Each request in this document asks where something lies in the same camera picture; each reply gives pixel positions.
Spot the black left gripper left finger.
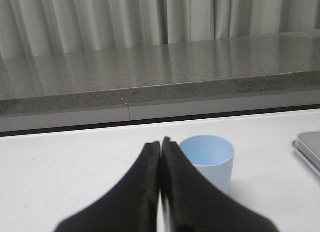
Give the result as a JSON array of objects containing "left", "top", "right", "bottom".
[{"left": 56, "top": 141, "right": 160, "bottom": 232}]

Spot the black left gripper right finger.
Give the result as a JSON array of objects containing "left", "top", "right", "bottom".
[{"left": 160, "top": 137, "right": 277, "bottom": 232}]

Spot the light blue plastic cup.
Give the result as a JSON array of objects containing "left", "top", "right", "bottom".
[{"left": 179, "top": 135, "right": 235, "bottom": 194}]

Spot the silver digital kitchen scale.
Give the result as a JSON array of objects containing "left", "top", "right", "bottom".
[{"left": 292, "top": 131, "right": 320, "bottom": 176}]

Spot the grey stone counter ledge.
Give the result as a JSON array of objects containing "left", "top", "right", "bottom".
[{"left": 0, "top": 29, "right": 320, "bottom": 132}]

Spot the white pleated curtain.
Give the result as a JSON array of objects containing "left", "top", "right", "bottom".
[{"left": 0, "top": 0, "right": 320, "bottom": 59}]

